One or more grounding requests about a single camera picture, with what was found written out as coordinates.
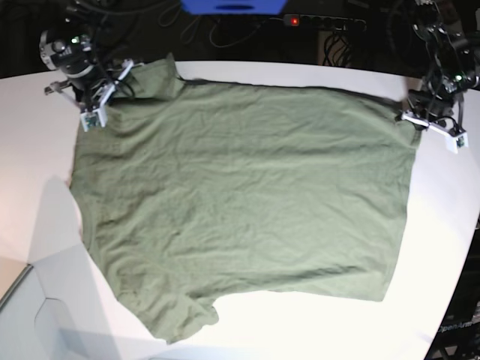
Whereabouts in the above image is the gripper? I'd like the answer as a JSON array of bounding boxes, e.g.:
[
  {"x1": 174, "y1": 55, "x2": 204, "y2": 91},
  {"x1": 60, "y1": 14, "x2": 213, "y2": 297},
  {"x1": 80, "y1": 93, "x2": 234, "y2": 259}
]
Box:
[
  {"x1": 395, "y1": 89, "x2": 467, "y2": 137},
  {"x1": 43, "y1": 59, "x2": 143, "y2": 113}
]

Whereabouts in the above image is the green t-shirt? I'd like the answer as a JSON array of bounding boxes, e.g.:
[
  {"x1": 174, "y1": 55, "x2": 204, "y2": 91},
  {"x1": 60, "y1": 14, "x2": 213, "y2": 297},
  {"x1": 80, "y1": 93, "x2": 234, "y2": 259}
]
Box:
[{"x1": 70, "y1": 58, "x2": 421, "y2": 344}]

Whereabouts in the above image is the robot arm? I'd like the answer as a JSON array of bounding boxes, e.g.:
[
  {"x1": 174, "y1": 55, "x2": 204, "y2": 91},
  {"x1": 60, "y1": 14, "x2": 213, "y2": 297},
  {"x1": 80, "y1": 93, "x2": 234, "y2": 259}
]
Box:
[
  {"x1": 385, "y1": 1, "x2": 479, "y2": 143},
  {"x1": 38, "y1": 1, "x2": 140, "y2": 116}
]

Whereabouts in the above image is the blue box at top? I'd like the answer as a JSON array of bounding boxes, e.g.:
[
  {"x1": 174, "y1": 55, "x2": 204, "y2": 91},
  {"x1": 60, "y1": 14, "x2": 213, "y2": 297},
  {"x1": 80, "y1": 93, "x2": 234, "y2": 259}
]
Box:
[{"x1": 181, "y1": 0, "x2": 287, "y2": 15}]

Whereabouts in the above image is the black power strip red light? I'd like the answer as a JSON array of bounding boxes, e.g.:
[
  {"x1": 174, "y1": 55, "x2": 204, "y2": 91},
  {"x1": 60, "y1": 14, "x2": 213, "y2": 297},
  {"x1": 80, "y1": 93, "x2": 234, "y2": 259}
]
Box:
[{"x1": 282, "y1": 13, "x2": 367, "y2": 32}]

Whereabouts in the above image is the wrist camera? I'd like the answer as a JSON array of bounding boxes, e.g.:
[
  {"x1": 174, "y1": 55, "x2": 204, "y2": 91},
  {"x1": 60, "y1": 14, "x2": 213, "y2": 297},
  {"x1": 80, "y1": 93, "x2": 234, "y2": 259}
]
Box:
[
  {"x1": 445, "y1": 132, "x2": 469, "y2": 154},
  {"x1": 80, "y1": 108, "x2": 108, "y2": 132}
]

